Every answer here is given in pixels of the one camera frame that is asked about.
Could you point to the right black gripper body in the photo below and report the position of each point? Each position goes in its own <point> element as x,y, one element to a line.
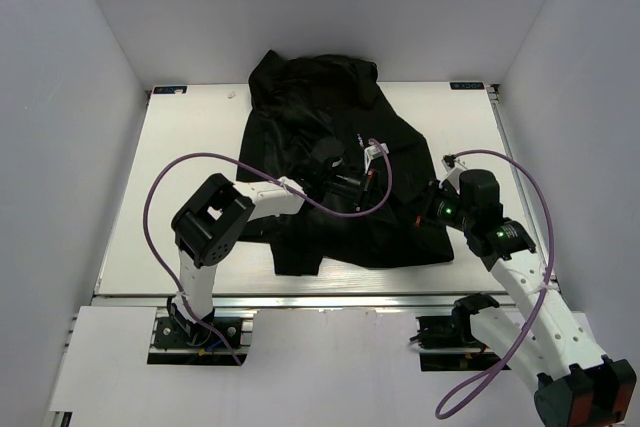
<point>446,205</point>

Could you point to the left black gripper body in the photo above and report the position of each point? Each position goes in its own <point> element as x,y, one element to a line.
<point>349,186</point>

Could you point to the black zip jacket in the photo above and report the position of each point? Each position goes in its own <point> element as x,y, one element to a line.
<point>325,123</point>

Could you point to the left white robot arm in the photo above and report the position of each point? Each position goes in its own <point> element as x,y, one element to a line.
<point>212,220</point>

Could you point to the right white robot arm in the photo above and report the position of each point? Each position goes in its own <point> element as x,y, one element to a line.
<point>573,381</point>

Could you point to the right blue table label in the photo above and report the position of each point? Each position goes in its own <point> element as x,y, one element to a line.
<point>458,85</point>

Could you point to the blue table label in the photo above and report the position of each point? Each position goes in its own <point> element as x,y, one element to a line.
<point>169,90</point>
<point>458,85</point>

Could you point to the left blue table label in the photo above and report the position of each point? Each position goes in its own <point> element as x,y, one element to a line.
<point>169,90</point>

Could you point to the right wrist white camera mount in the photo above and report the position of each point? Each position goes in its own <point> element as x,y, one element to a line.
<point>454,168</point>

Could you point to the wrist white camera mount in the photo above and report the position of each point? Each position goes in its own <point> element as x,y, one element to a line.
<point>454,168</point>
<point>373,152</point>

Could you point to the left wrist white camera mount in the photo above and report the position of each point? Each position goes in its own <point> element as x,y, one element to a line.
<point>373,152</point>

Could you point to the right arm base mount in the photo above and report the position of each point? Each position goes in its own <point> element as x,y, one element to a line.
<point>446,343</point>

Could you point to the aluminium table edge rail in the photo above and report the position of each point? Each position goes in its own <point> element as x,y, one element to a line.
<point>293,301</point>

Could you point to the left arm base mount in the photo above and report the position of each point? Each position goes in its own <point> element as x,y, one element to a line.
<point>171,346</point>

